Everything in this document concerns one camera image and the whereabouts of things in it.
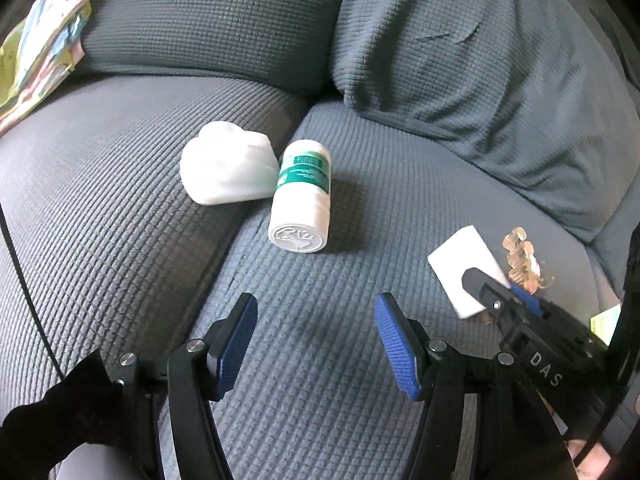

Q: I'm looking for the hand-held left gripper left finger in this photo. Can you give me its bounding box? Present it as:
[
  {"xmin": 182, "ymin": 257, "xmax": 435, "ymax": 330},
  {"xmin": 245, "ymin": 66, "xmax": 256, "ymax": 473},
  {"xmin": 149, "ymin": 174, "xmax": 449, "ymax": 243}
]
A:
[{"xmin": 107, "ymin": 292, "xmax": 259, "ymax": 480}]

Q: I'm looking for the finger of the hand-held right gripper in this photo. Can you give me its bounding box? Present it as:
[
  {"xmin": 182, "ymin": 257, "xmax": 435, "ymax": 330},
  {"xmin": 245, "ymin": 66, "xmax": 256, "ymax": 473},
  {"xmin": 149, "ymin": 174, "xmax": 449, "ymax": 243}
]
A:
[
  {"xmin": 462, "ymin": 267, "xmax": 517, "ymax": 322},
  {"xmin": 509, "ymin": 281, "xmax": 546, "ymax": 319}
]

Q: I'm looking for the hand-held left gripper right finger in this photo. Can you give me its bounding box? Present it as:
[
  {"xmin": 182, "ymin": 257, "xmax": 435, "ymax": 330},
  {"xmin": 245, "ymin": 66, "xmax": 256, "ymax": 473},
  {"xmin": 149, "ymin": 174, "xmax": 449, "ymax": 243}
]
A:
[{"xmin": 374, "ymin": 292, "xmax": 577, "ymax": 480}]

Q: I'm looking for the person's right hand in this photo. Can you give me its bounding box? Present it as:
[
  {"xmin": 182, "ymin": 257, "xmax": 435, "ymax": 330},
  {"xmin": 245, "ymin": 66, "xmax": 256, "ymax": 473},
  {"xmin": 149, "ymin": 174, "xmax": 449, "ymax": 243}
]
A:
[{"xmin": 542, "ymin": 394, "xmax": 618, "ymax": 480}]

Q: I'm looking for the clear hair claw clip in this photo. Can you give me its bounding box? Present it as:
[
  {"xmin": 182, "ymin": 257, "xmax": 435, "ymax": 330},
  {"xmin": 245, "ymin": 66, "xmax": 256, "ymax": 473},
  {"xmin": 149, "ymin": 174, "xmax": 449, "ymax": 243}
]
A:
[{"xmin": 501, "ymin": 226, "xmax": 557, "ymax": 295}]

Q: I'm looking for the green packet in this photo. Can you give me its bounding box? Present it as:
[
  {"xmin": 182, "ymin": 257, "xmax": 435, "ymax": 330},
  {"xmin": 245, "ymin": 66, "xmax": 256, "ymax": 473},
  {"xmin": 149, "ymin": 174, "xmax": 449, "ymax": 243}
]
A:
[{"xmin": 590, "ymin": 307, "xmax": 622, "ymax": 343}]

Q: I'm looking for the white pill bottle green label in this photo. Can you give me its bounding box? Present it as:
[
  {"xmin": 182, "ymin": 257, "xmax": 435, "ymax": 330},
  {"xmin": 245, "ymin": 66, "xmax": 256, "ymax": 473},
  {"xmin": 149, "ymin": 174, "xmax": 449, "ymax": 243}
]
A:
[{"xmin": 267, "ymin": 140, "xmax": 333, "ymax": 255}]

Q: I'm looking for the dark cloth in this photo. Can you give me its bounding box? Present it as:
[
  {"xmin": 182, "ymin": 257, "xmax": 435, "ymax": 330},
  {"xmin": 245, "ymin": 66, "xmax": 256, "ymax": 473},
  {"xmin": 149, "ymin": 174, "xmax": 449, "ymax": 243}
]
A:
[{"xmin": 0, "ymin": 350, "xmax": 118, "ymax": 480}]

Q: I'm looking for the grey sofa back cushion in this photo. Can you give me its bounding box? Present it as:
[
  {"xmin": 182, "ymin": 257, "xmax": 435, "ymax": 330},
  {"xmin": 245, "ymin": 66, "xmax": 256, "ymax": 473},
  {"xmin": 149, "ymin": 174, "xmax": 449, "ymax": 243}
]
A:
[
  {"xmin": 75, "ymin": 0, "xmax": 353, "ymax": 97},
  {"xmin": 327, "ymin": 0, "xmax": 632, "ymax": 243}
]

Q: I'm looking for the colourful printed cloth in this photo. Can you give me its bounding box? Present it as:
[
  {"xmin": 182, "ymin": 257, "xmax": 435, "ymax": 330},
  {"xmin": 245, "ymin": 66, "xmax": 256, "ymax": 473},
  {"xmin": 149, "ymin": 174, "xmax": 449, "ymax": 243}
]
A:
[{"xmin": 0, "ymin": 0, "xmax": 105, "ymax": 136}]

